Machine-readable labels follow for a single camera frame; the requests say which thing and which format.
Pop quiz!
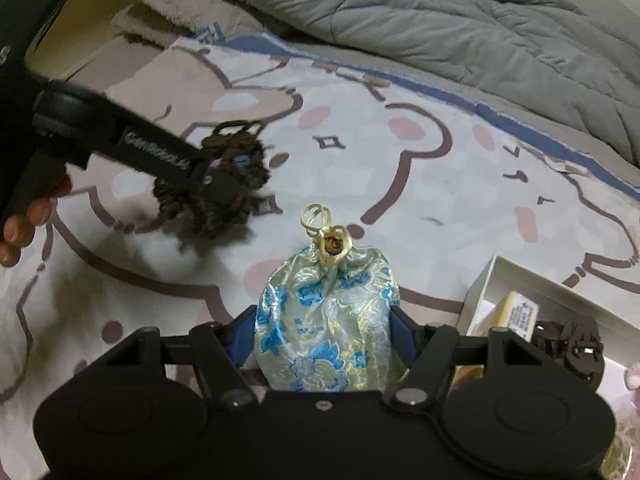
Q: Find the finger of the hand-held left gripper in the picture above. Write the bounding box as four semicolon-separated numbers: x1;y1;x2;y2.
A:
192;147;244;207

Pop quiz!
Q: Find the printed bear blanket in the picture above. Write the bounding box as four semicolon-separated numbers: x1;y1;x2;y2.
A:
0;30;640;480

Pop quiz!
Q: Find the grey comforter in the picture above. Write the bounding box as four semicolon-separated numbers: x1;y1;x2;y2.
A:
172;0;640;166

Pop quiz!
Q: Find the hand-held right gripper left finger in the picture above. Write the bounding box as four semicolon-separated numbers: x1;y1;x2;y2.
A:
82;305;261;411

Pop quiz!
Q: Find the yellow small packet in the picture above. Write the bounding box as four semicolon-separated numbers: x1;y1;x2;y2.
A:
452;291;541;386

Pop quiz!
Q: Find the pink knitted item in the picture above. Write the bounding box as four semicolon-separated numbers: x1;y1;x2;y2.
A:
610;362;640;392

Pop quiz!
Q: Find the brown hair claw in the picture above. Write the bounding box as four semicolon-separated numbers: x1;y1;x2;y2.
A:
530;320;606;391

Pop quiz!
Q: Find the dark crocheted scrunchie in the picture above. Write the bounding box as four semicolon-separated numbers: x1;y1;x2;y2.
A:
152;120;273;241

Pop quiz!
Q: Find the person's left hand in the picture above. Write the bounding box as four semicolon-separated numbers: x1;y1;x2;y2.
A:
0;180;73;267

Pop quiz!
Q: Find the beige fleece blanket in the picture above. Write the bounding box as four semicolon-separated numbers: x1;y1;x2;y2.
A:
111;0;271;48

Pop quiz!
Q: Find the white cardboard box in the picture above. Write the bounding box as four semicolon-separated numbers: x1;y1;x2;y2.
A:
457;255;640;480

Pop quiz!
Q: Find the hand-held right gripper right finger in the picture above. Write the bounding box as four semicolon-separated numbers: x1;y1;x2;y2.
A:
387;305;566;411

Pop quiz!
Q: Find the blue floral drawstring pouch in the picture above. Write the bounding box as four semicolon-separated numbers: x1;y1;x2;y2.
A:
252;204;401;392

